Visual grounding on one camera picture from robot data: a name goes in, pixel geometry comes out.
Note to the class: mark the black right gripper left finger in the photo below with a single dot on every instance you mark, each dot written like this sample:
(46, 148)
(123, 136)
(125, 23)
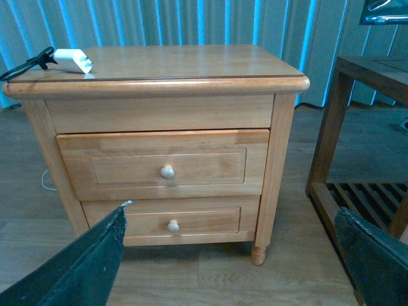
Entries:
(83, 273)

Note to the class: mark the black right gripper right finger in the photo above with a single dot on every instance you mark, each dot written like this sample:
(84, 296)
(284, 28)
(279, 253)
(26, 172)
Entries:
(376, 260)

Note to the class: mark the wooden drawer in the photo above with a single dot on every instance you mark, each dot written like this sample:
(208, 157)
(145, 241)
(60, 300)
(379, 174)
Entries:
(178, 164)
(192, 220)

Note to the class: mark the white charger with black cable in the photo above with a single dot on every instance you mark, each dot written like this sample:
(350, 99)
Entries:
(70, 60)

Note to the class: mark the light wooden nightstand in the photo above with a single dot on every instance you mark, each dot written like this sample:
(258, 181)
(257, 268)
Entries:
(164, 89)

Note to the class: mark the dark wooden side table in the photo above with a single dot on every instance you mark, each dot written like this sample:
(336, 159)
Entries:
(360, 160)

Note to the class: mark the light blue curtain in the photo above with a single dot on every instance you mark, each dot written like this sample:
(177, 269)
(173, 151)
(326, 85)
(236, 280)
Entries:
(309, 35)

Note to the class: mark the dark object top right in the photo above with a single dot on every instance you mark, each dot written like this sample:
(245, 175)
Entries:
(384, 12)

